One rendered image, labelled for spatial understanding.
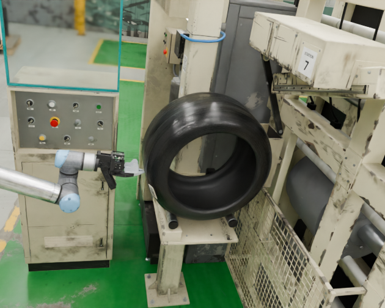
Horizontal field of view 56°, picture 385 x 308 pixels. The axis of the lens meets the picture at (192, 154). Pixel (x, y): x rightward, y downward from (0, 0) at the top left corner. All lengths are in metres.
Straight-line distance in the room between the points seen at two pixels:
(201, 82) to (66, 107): 0.77
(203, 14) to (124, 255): 1.80
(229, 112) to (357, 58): 0.49
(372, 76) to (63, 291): 2.12
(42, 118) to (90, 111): 0.25
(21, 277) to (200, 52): 1.84
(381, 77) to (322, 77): 0.16
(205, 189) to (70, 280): 1.20
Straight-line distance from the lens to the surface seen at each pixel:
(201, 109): 1.43
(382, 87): 1.21
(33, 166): 2.20
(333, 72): 1.22
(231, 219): 1.70
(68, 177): 1.55
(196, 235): 1.75
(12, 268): 2.78
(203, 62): 1.71
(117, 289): 2.57
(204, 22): 1.67
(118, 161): 1.52
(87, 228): 2.44
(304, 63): 1.26
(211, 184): 1.86
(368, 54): 1.27
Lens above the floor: 1.92
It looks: 27 degrees down
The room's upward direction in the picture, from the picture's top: 9 degrees clockwise
